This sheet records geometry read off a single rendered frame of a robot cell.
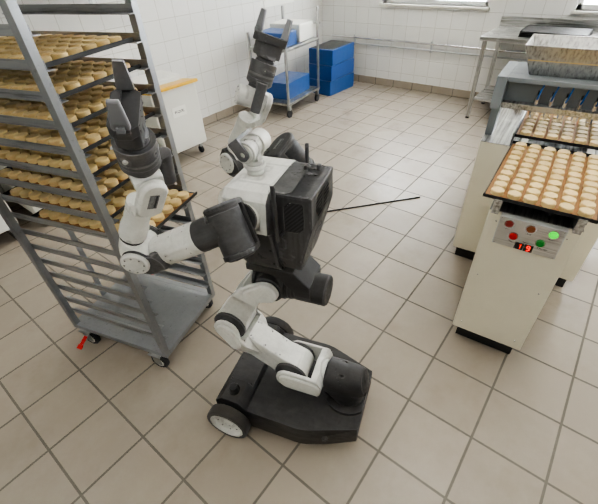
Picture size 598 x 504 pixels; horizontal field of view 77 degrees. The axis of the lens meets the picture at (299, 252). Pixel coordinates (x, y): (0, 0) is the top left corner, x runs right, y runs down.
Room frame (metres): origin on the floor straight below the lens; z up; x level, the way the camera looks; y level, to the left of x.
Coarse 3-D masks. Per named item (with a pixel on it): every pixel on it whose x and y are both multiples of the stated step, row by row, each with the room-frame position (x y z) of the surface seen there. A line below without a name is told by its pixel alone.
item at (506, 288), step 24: (528, 216) 1.24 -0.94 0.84; (552, 216) 1.23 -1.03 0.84; (480, 240) 1.31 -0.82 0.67; (576, 240) 1.12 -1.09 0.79; (480, 264) 1.29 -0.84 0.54; (504, 264) 1.24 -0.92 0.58; (528, 264) 1.19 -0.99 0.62; (552, 264) 1.14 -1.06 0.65; (480, 288) 1.27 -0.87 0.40; (504, 288) 1.21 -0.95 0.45; (528, 288) 1.16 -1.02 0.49; (552, 288) 1.12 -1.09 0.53; (456, 312) 1.31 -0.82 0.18; (480, 312) 1.25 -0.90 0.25; (504, 312) 1.19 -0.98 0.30; (528, 312) 1.14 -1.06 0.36; (480, 336) 1.25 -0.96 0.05; (504, 336) 1.17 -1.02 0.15
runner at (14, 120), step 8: (0, 120) 1.33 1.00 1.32; (8, 120) 1.32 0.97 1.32; (16, 120) 1.30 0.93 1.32; (24, 120) 1.28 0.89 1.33; (32, 120) 1.27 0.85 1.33; (40, 120) 1.25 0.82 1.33; (48, 120) 1.24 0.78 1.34; (48, 128) 1.25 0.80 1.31; (56, 128) 1.23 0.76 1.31; (72, 128) 1.20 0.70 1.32; (80, 128) 1.23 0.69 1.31
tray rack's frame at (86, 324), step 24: (24, 240) 1.43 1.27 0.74; (120, 288) 1.69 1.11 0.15; (168, 288) 1.66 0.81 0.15; (192, 288) 1.65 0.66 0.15; (72, 312) 1.43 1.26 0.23; (96, 312) 1.50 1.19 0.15; (168, 312) 1.47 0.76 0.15; (192, 312) 1.46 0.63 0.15; (120, 336) 1.31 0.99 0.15; (144, 336) 1.30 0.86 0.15
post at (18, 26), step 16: (0, 0) 1.18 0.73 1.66; (16, 16) 1.18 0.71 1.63; (16, 32) 1.18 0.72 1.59; (32, 48) 1.19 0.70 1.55; (32, 64) 1.18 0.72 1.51; (48, 80) 1.19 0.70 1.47; (48, 96) 1.18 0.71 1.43; (64, 112) 1.20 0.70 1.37; (64, 128) 1.18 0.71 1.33; (64, 144) 1.19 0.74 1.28; (80, 160) 1.18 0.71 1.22; (80, 176) 1.18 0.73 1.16; (96, 192) 1.19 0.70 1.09; (96, 208) 1.18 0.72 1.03; (112, 224) 1.19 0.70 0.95; (112, 240) 1.18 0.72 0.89; (128, 272) 1.18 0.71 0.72; (144, 304) 1.18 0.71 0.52; (160, 336) 1.19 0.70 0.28
